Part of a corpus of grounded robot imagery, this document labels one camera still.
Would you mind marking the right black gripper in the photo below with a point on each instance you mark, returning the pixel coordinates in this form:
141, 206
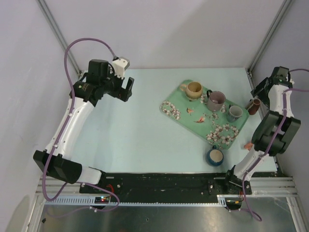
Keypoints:
256, 91

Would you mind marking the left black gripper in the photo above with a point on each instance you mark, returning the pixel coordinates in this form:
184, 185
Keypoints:
121, 93

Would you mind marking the brown mug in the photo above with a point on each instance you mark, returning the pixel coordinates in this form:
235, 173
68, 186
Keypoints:
253, 106

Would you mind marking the small grey mug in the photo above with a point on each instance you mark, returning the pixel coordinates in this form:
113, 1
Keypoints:
234, 113

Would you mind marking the mauve mug black handle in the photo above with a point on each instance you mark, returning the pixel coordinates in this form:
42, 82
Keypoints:
215, 101

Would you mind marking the beige round mug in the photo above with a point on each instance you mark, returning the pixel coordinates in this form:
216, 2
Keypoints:
193, 90

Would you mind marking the blue striped mug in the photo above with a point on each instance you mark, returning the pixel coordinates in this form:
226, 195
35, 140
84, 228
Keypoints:
214, 156

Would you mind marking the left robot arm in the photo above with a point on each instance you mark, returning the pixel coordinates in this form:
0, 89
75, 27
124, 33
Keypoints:
55, 160

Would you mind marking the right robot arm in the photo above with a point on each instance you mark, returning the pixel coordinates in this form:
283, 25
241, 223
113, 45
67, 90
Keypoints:
275, 132

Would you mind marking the green floral tray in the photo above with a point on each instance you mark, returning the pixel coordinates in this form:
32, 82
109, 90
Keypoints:
198, 119

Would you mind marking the small circuit board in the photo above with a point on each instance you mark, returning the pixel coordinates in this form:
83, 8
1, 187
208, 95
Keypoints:
101, 199

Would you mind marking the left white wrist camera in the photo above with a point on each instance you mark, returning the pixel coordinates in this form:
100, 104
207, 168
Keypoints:
120, 65

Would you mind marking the right aluminium frame post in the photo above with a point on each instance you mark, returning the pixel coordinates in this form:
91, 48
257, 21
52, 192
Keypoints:
274, 27

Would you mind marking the aluminium frame post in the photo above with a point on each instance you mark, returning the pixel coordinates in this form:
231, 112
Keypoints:
57, 33
274, 27

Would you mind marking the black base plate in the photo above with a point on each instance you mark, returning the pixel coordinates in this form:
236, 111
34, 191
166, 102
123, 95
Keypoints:
168, 188

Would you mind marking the white cable duct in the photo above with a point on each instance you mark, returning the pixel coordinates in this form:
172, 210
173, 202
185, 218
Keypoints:
90, 201

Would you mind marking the left aluminium frame post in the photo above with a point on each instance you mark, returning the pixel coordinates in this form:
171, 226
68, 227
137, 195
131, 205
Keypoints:
57, 33

